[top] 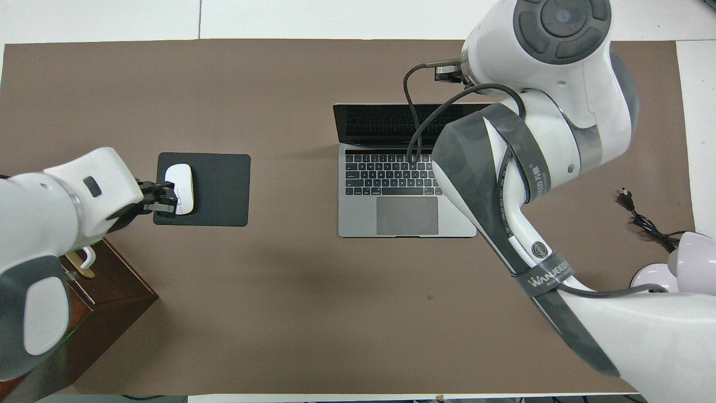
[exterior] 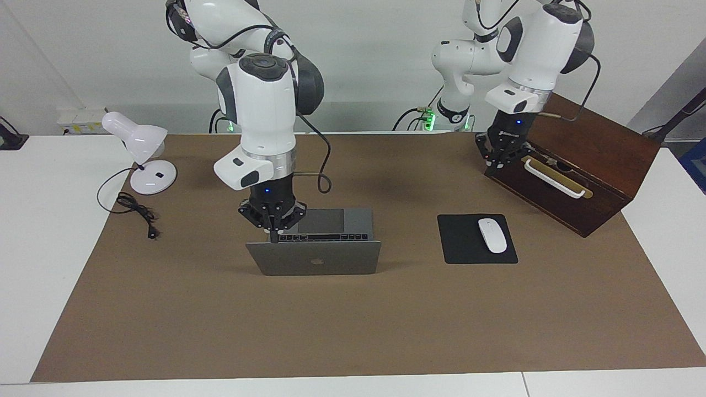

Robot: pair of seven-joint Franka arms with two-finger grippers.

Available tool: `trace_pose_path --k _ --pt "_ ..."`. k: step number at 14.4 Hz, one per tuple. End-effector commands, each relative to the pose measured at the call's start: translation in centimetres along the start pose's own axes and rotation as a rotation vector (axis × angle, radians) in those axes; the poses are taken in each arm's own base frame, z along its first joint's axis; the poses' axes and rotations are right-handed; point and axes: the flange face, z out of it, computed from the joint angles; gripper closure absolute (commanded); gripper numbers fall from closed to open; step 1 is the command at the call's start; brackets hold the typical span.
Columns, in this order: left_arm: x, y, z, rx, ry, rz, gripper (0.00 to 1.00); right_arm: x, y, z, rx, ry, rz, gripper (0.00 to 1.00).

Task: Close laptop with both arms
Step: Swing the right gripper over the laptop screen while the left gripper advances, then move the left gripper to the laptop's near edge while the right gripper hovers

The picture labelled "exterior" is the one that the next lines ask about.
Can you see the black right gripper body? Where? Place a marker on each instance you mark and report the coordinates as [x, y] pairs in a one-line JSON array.
[[271, 196]]

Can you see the dark brown wooden box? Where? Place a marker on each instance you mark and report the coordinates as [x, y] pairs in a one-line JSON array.
[[612, 160]]

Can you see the blue crate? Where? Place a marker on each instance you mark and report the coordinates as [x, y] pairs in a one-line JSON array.
[[696, 165]]

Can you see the brown table mat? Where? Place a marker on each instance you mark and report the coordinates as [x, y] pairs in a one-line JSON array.
[[331, 320]]

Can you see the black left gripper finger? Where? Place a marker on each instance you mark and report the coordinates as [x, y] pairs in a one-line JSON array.
[[517, 153], [491, 154]]

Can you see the black clamp mount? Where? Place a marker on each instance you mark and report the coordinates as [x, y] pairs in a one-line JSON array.
[[10, 138]]

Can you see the black stand pole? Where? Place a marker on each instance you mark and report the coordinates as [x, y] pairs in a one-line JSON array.
[[684, 113]]

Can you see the white desk lamp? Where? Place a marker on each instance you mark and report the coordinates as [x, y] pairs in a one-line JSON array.
[[140, 138]]

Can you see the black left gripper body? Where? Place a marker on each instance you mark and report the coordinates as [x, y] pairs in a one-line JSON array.
[[510, 131]]

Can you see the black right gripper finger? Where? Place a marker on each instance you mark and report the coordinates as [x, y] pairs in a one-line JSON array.
[[291, 216], [258, 216]]

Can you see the black mouse pad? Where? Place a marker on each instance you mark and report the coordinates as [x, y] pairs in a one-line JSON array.
[[460, 242]]

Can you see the white computer mouse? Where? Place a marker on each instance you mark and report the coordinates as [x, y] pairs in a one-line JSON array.
[[492, 235]]

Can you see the silver grey laptop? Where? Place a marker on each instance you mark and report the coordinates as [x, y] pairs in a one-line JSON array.
[[325, 259]]

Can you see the white wall power strip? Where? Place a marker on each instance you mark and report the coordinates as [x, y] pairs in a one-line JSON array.
[[83, 118]]

